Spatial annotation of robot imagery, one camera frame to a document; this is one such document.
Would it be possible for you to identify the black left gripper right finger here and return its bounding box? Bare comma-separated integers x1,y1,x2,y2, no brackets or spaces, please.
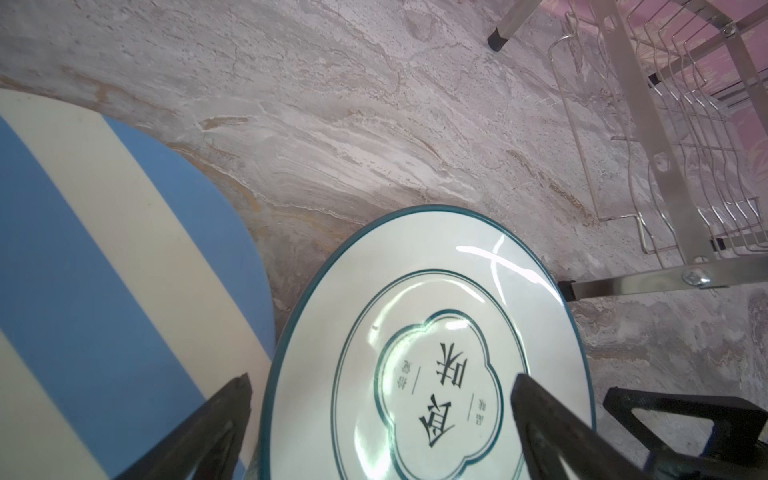
511,374,648,480

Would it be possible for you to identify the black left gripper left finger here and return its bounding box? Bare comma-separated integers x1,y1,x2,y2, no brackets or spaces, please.
118,374,252,479

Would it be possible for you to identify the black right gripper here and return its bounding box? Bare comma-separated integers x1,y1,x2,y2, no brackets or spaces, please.
603,387,767,479

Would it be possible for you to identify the stainless steel dish rack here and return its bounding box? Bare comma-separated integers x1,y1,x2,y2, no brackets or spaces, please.
487,1,767,301

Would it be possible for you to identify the blue cream striped plate rear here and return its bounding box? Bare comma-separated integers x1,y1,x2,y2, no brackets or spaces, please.
1,90,276,479

